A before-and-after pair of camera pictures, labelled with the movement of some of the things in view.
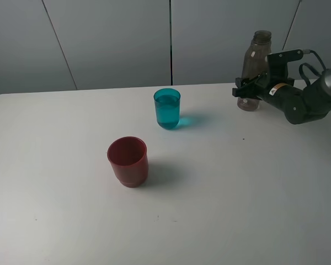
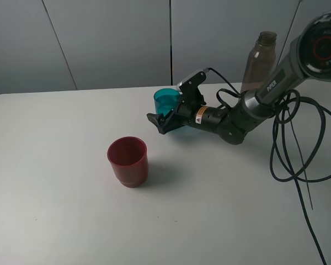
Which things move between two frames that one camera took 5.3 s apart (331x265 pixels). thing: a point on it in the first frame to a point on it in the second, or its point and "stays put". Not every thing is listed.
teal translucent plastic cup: (167, 105) stays put
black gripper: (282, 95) to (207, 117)
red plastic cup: (128, 156) stays put
